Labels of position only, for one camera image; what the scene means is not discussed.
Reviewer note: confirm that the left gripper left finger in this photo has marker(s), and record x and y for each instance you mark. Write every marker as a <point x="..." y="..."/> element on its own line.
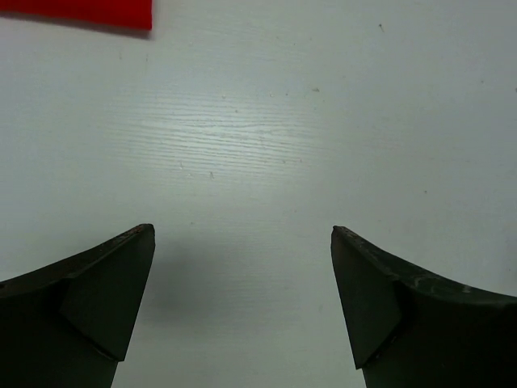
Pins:
<point x="69" y="324"/>

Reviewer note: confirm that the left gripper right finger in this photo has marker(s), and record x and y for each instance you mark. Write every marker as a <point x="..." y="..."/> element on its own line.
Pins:
<point x="409" y="327"/>

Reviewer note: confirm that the red t shirt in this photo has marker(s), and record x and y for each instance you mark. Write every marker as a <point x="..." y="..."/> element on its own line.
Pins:
<point x="137" y="14"/>

